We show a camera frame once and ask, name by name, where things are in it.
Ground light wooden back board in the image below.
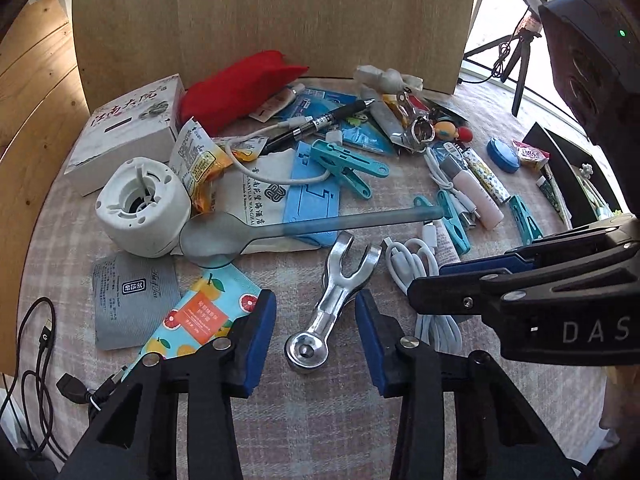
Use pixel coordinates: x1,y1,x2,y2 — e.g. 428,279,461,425
71,0,482,107

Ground red cloth pouch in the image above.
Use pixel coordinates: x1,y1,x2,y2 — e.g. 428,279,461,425
179,50,311,137

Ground black tripod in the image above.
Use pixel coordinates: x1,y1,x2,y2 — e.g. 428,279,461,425
462,10,543,118

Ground white printed box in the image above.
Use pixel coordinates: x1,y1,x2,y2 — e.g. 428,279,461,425
64,74,185,197

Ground metal folding scissors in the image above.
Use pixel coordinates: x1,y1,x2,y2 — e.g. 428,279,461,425
409,114,435,153

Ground pink plaid cloth desktop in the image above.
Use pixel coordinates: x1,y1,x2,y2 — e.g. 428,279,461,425
17,77,616,480

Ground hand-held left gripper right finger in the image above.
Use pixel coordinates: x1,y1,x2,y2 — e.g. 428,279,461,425
354,289,576,480

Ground pink white cylinder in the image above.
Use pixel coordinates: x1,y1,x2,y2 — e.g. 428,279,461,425
461,170,505,231

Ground small yellow packet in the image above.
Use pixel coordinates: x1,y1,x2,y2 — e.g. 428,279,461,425
230,136,269,163

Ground blue foil packet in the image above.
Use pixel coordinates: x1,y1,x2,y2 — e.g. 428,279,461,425
340,122,397,154
289,87,351,120

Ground blue round lid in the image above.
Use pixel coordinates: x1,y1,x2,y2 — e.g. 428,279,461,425
487,138,520,174

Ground black storage box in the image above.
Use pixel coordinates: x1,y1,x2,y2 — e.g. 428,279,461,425
521,121,632,228

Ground crumpled white plastic bag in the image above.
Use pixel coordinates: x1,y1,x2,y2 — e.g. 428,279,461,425
354,65,425,97

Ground red white snack packet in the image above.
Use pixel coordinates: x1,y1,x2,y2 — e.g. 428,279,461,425
512,140,550,171

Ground blue plastic stand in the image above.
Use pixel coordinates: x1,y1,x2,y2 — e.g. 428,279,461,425
281,140,342,248

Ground thin white USB cable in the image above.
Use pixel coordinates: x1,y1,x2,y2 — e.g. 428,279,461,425
225,119,343,192

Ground black USB connector cable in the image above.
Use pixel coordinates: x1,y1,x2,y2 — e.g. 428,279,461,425
56,370,132,413

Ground orange white snack packet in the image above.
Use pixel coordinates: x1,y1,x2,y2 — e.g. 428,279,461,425
168,116,236,214

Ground white round plastic device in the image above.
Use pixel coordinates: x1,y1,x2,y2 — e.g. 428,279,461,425
95,157,193,260

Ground green white small tube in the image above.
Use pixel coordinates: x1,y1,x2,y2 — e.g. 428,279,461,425
537,175,571,226

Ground black ring light cable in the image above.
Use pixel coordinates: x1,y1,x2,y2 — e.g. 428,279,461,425
460,5,531,83

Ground black silver pen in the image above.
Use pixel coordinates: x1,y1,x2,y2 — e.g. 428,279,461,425
259,116,326,154

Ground grey sachet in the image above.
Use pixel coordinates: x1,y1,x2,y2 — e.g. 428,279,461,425
91,251,182,352

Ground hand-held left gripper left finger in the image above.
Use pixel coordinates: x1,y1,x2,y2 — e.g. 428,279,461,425
57,289,277,480

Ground black gel pen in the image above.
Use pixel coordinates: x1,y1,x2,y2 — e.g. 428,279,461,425
310,99,376,129

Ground white printed paper bag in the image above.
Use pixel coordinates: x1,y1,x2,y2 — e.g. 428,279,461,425
212,147,341,254

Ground patterned lighter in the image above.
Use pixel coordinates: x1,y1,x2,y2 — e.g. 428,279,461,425
462,149,512,205

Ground chrome metal tool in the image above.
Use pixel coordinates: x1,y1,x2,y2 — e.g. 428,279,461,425
284,231,384,374

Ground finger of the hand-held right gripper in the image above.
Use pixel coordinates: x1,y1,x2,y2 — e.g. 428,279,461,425
439,214,635,277
407,245,635,317

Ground fruit print sachet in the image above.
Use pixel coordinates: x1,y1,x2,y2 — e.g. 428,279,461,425
121,262,264,377

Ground blue clothespin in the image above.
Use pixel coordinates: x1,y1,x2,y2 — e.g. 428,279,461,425
413,190,473,257
507,195,545,247

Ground large teal clothespin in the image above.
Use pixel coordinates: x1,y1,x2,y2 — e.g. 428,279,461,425
310,139,391,200

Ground translucent grey spoon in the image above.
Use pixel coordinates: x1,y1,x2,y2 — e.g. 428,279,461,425
178,206,446,267

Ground pine slat panel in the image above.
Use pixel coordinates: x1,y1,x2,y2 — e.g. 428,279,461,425
0,0,92,377

